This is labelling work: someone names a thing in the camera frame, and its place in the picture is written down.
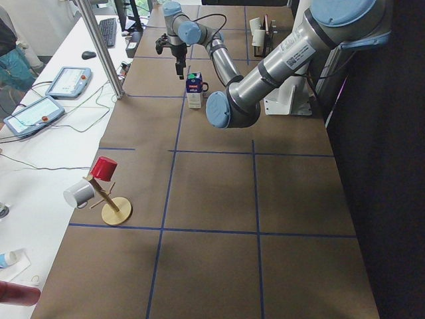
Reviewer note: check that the black box with label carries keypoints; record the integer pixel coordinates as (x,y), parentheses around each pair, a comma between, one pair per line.
(132,43)

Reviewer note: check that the red cylinder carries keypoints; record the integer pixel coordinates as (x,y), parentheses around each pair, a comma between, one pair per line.
(20,295)

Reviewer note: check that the teach pendant tablet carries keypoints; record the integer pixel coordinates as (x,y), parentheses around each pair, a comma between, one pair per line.
(34,117)
(69,83)

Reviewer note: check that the white blue bottle lying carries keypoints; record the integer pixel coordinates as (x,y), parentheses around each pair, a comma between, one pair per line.
(8,259)

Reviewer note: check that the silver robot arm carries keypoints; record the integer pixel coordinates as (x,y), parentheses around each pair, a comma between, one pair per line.
(324,26)

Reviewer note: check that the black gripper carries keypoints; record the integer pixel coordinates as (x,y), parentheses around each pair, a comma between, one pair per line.
(179,52)

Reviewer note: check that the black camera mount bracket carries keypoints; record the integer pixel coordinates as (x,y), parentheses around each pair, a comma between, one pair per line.
(161,43)

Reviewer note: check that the red cup on stand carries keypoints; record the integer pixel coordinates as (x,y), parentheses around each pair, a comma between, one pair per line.
(104,168)

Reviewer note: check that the lower teach pendant tablet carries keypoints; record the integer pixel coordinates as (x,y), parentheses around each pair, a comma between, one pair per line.
(34,117)

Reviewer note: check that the blue white milk carton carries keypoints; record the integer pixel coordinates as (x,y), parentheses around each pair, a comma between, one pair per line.
(194,90)

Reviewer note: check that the wooden stand with round base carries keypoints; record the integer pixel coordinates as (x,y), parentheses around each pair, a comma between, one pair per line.
(115,210)

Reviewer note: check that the aluminium frame post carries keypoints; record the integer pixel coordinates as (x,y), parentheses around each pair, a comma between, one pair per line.
(91,23)

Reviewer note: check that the grey white mug on stand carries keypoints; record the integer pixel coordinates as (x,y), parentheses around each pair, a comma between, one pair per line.
(79,194)

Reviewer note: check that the black computer mouse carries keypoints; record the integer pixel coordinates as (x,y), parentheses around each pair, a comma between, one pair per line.
(88,55)

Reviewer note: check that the person in teal clothes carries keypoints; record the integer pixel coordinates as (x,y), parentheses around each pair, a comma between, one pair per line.
(15,70)

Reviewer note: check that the white mug black handle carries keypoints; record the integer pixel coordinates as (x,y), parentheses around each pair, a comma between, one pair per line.
(205,87)

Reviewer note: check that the white ribbed mug on rack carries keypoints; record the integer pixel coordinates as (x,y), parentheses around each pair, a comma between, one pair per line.
(258,38)

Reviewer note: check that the upper teach pendant tablet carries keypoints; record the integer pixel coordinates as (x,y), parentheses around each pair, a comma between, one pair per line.
(69,83)

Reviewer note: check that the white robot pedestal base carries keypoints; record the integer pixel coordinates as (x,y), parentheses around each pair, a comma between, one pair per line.
(291,98)

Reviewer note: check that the black wire mug rack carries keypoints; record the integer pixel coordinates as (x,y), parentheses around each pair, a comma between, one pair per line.
(269,26)

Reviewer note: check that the black keyboard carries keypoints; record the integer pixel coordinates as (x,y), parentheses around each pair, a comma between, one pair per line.
(108,31)

